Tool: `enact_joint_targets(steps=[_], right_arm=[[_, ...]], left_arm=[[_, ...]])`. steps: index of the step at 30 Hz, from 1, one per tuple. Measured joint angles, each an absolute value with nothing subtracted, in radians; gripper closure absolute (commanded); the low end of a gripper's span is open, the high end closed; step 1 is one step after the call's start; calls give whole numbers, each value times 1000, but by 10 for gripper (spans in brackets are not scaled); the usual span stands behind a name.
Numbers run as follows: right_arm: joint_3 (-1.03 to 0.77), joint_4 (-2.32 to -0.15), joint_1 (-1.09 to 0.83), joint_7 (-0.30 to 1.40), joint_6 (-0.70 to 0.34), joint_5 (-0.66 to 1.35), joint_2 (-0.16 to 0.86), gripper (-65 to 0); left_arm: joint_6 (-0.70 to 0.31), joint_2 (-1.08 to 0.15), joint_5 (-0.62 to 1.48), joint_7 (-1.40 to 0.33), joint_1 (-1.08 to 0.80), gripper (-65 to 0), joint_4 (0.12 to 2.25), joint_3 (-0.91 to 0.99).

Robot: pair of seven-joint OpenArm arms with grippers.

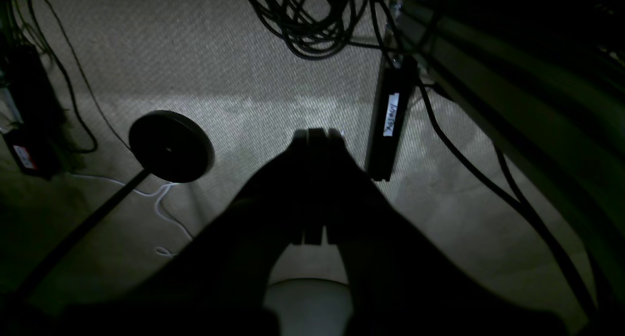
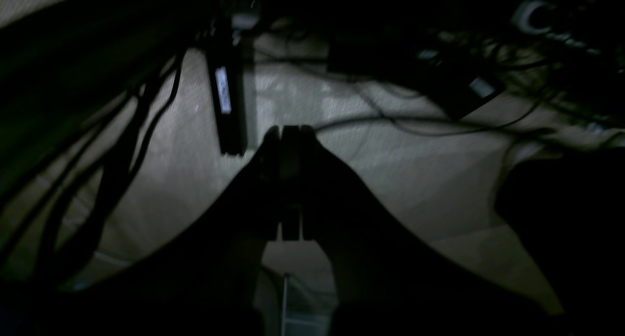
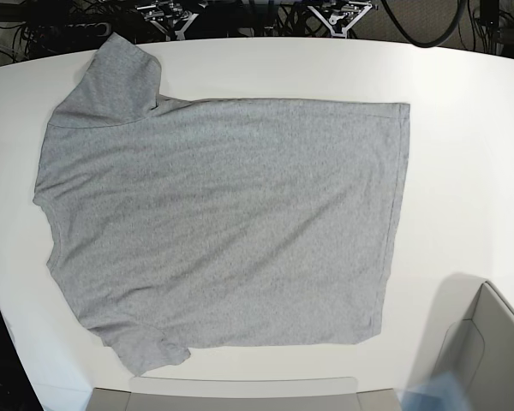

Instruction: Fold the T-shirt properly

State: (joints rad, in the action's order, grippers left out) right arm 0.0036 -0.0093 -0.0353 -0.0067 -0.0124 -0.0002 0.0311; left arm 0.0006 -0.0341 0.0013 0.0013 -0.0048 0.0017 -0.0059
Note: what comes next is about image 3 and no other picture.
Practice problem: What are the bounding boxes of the blue translucent object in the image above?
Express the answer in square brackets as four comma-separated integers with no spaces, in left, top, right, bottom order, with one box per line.
[401,372,470,411]

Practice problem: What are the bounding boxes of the black cable bundle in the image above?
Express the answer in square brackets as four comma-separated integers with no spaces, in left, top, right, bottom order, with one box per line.
[239,3,326,39]

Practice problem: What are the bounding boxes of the thick black cable loop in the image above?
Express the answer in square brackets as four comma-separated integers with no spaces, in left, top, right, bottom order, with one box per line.
[380,0,462,48]

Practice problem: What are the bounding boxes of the grey bin right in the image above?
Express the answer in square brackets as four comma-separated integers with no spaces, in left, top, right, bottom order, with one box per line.
[434,282,514,410]

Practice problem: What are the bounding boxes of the grey tray bottom edge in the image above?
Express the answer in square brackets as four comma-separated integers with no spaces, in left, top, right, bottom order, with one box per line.
[87,377,402,410]

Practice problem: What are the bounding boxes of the grey T-shirt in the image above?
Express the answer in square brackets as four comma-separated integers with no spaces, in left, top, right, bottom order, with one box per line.
[33,35,410,376]

